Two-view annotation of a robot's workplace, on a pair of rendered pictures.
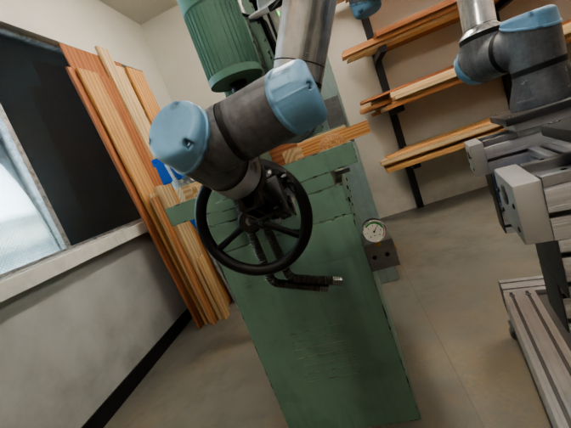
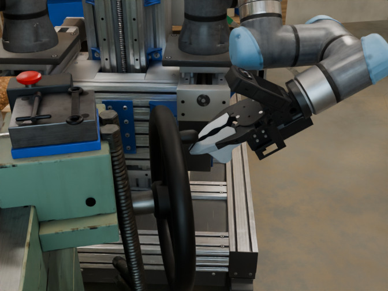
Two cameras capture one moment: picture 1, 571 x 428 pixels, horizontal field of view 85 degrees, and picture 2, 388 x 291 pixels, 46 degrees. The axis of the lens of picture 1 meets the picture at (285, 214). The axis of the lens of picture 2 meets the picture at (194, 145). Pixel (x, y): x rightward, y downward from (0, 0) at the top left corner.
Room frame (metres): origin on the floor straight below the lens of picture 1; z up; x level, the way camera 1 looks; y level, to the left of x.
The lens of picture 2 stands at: (0.95, 0.60, 1.24)
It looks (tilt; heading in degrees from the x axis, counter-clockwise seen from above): 31 degrees down; 244
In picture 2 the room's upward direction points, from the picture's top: straight up
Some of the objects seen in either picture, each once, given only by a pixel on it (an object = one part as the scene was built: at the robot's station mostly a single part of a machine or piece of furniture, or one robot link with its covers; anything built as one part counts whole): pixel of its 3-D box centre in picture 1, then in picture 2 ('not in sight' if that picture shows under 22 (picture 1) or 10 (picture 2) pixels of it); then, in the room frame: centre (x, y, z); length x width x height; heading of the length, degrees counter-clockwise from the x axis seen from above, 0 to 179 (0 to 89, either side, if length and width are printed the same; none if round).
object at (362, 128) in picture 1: (289, 155); not in sight; (1.05, -0.08, 0.92); 0.54 x 0.02 x 0.04; 76
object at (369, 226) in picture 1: (374, 233); not in sight; (0.80, -0.20, 0.65); 0.06 x 0.04 x 0.08; 76
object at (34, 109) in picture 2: not in sight; (35, 106); (0.91, 0.08, 1.00); 0.07 x 0.04 x 0.01; 76
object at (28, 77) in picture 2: not in sight; (29, 77); (0.90, 0.03, 1.02); 0.03 x 0.03 x 0.01
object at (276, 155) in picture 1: (264, 160); not in sight; (0.98, 0.00, 0.93); 0.22 x 0.01 x 0.06; 76
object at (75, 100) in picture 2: not in sight; (75, 104); (0.86, 0.09, 1.00); 0.10 x 0.02 x 0.01; 76
